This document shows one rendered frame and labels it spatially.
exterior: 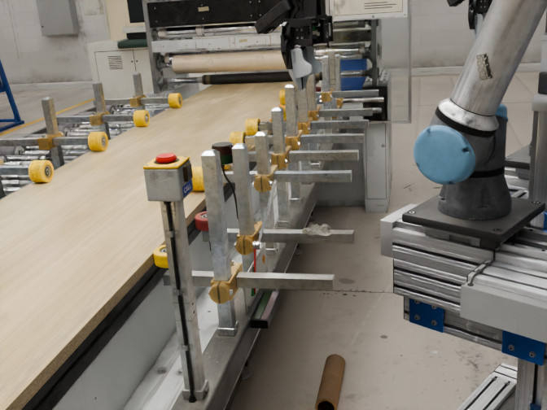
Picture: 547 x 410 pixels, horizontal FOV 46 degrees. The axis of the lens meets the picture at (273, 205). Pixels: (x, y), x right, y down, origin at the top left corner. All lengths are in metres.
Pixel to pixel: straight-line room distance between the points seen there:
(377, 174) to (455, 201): 2.98
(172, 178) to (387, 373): 1.72
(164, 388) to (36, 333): 0.39
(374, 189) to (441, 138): 3.19
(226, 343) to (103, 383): 0.31
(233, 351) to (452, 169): 0.70
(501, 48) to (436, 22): 9.31
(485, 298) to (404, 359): 1.56
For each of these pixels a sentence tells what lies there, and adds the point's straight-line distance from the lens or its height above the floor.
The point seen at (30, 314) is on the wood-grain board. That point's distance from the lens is 1.47.
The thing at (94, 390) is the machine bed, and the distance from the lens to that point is 1.46.
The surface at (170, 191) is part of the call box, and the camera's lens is 1.21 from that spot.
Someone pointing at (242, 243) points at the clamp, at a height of 0.86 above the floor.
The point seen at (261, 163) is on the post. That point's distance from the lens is 1.98.
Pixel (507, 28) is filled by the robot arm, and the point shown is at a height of 1.43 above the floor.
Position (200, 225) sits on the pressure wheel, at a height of 0.89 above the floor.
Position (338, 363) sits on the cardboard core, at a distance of 2.66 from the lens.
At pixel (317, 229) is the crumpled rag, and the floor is 0.87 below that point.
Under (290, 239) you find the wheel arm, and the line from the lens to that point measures 1.81.
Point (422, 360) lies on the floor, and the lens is 2.82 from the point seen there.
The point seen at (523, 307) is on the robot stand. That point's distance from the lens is 1.26.
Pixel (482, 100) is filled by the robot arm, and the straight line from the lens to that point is 1.20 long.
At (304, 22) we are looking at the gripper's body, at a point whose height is 1.45.
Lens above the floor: 1.52
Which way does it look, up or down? 19 degrees down
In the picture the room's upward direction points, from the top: 4 degrees counter-clockwise
